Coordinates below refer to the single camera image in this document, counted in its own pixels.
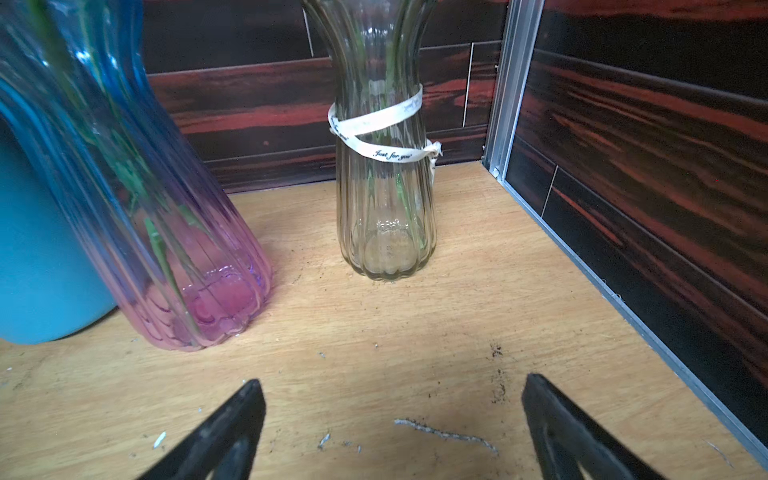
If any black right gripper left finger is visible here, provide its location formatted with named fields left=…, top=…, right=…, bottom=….
left=141, top=379, right=266, bottom=480

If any blue pink glass vase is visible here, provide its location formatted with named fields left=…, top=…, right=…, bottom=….
left=1, top=1, right=273, bottom=351

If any clear ribbed glass vase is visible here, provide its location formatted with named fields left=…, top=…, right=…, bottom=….
left=303, top=1, right=442, bottom=281

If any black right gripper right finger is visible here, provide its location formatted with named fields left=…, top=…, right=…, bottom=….
left=521, top=373, right=663, bottom=479

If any white printed ribbon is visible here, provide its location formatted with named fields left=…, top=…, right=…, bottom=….
left=327, top=85, right=444, bottom=181

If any teal ceramic vase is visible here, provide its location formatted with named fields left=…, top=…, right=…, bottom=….
left=1, top=123, right=116, bottom=345

